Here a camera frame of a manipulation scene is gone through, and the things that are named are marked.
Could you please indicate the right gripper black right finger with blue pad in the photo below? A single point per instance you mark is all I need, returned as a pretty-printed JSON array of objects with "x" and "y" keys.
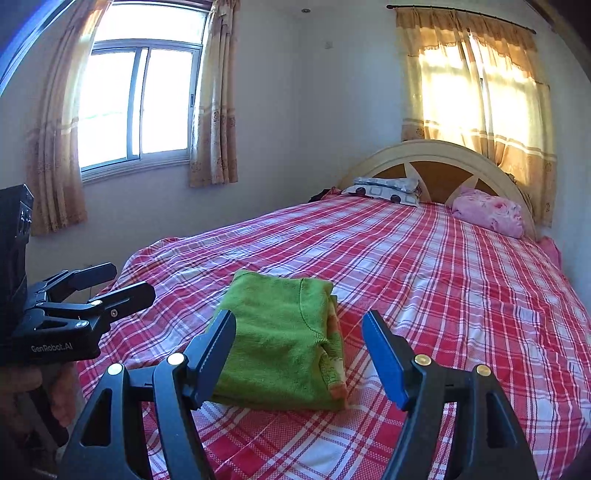
[{"x": 488, "y": 441}]

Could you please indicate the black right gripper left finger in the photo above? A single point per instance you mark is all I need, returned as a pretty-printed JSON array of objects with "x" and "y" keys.
[{"x": 108, "y": 440}]

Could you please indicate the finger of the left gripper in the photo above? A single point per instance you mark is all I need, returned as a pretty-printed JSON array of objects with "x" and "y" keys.
[{"x": 60, "y": 286}]

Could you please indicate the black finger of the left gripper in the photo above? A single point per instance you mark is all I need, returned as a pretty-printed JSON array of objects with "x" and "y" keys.
[{"x": 95, "y": 318}]

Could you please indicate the green knitted sweater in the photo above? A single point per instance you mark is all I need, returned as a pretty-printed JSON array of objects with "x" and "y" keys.
[{"x": 288, "y": 352}]

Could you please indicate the operator left hand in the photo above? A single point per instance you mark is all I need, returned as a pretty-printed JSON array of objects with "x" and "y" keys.
[{"x": 38, "y": 405}]

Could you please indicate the red white plaid bedsheet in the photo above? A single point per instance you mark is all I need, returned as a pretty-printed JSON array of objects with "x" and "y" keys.
[{"x": 462, "y": 294}]

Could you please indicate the right beige window curtain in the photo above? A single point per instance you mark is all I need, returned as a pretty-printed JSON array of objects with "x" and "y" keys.
[{"x": 213, "y": 155}]

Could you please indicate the aluminium framed window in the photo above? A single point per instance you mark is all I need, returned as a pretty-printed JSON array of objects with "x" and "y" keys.
[{"x": 139, "y": 89}]

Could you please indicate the pink floral pillow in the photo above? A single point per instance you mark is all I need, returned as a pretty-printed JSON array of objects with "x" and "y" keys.
[{"x": 491, "y": 212}]

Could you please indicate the grey white patterned pillow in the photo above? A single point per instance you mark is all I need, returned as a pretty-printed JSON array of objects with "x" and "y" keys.
[{"x": 402, "y": 191}]

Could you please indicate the cream wooden headboard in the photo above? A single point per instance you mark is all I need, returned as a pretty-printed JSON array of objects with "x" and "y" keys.
[{"x": 443, "y": 169}]

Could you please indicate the sunlit orange curtain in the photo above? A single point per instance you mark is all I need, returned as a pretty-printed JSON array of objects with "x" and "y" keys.
[{"x": 477, "y": 81}]

